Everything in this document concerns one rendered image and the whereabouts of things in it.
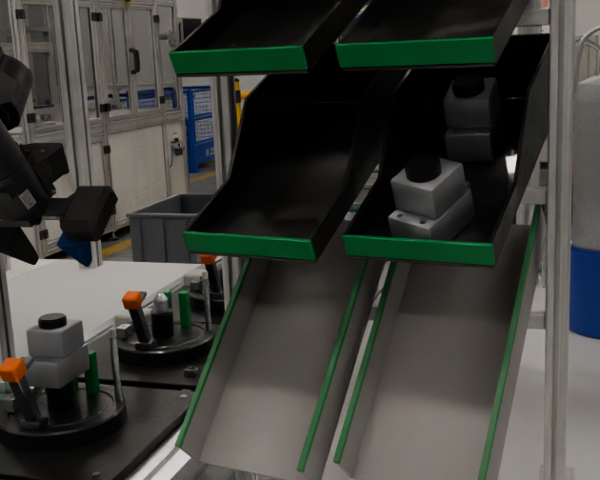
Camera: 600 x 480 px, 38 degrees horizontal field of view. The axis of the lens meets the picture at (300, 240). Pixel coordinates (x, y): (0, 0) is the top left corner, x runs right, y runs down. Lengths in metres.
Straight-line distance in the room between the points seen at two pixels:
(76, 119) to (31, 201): 1.28
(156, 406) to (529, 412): 0.53
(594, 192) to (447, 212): 0.83
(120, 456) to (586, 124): 0.96
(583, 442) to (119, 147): 6.05
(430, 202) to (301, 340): 0.22
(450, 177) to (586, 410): 0.64
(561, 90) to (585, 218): 0.76
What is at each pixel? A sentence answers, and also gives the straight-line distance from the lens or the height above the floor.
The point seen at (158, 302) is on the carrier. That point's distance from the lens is 1.21.
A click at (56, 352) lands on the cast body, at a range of 0.98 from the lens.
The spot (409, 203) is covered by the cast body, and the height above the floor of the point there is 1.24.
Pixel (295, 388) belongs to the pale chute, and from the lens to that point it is 0.85.
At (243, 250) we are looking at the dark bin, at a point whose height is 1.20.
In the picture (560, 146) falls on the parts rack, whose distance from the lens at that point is 0.83.
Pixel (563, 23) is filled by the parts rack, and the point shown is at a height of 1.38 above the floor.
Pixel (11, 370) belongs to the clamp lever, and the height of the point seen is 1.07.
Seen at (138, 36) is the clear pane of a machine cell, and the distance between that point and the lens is 7.34.
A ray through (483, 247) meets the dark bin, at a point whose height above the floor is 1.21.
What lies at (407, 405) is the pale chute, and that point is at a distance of 0.83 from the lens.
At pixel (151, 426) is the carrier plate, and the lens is 1.00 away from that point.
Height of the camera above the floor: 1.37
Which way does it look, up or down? 12 degrees down
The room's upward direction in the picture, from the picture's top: 3 degrees counter-clockwise
